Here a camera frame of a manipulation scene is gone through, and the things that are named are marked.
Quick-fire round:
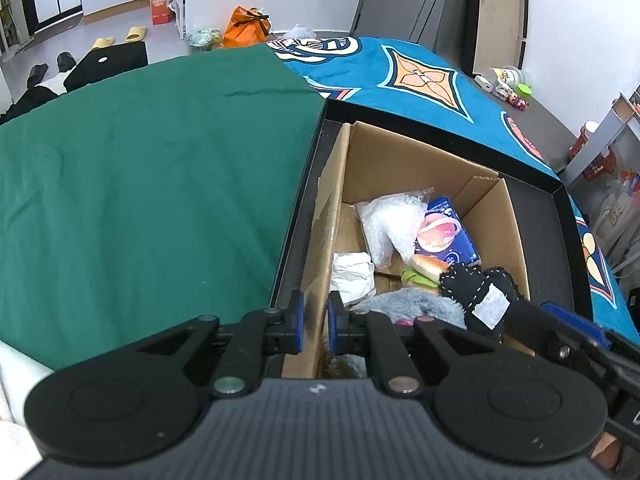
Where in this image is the black flat bag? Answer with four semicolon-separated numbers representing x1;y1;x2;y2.
64;40;149;94

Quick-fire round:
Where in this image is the blue tissue packet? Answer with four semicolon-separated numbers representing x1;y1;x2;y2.
414;196;482;266

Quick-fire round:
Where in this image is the white paper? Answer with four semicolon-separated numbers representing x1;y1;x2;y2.
329;251;377;306

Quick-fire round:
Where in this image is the black box lid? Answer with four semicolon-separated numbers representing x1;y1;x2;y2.
460;0;530;79

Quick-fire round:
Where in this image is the black plush toy white label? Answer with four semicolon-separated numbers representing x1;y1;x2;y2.
440;264;532;345

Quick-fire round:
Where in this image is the green cloth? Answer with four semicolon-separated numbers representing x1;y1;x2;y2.
0;42;329;372

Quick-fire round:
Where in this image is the person's right hand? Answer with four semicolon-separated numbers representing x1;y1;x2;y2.
591;432;623;475

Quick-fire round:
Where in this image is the greenish plastic bag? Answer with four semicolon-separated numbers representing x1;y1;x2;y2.
185;28;224;51

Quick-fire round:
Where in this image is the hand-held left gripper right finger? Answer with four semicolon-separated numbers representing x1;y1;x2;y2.
326;291;505;397

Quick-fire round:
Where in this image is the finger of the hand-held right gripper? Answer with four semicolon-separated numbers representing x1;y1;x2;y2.
540;301;613;350
502;300;609;392

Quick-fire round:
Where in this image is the hamburger toy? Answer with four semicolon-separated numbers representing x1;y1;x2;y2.
400;254;451;289

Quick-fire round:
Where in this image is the black shallow tray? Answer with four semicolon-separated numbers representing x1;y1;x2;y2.
267;97;596;377

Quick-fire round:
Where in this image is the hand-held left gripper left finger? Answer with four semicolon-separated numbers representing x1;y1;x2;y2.
133;290;306;396

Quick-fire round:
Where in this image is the white plastic bag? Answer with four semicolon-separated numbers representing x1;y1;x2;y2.
282;24;319;41

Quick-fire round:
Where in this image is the dark grey folded panel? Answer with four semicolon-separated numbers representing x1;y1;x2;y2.
350;0;474;76

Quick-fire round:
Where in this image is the grey plush toy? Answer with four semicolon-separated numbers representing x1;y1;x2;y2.
352;287;468;332

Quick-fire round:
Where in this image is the clear plastic bag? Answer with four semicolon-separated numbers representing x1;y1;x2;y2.
355;187;435;269

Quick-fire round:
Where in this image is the blue patterned blanket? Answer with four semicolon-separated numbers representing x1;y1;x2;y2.
265;35;640;347

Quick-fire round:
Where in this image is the brown cardboard box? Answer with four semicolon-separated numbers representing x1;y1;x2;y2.
282;121;532;381

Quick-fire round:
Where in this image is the grey door mat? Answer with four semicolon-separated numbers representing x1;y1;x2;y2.
20;12;86;51

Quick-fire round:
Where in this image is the orange bag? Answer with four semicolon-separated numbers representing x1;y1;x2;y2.
222;6;272;50

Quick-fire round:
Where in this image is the white sheet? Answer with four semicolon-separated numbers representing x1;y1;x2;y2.
0;342;56;467

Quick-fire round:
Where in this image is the yellow shelf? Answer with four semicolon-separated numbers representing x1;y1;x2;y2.
0;0;24;56

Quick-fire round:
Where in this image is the orange cardboard box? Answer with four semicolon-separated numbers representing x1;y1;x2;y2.
147;0;176;26

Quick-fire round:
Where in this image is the black white cloth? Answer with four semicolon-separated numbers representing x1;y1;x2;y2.
0;77;69;126

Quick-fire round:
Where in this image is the grey desk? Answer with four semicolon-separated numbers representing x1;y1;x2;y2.
562;92;640;187

